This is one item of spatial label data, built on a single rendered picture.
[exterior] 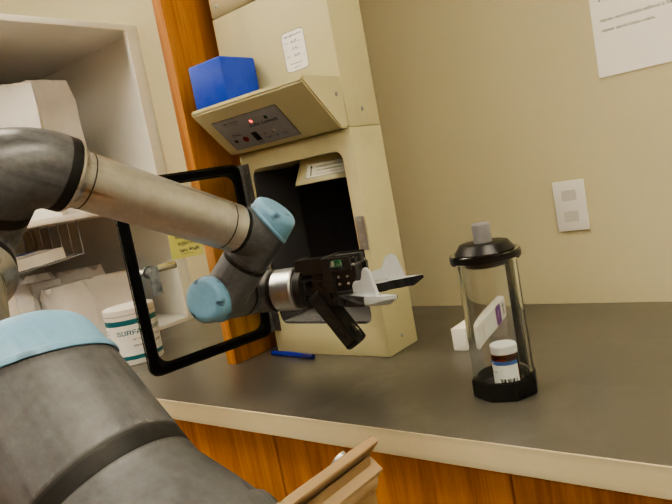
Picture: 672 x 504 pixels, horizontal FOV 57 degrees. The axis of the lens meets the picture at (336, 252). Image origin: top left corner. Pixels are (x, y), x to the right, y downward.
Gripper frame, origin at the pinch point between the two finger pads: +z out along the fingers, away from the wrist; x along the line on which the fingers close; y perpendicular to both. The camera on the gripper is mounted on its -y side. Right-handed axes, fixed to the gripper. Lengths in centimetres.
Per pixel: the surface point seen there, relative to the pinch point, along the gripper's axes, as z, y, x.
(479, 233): 11.9, 7.8, -0.2
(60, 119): -143, 57, 74
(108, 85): -139, 70, 96
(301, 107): -20.9, 34.1, 14.6
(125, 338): -87, -11, 25
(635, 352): 31.2, -17.5, 16.9
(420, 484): -0.4, -27.8, -10.3
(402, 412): -2.8, -17.9, -6.6
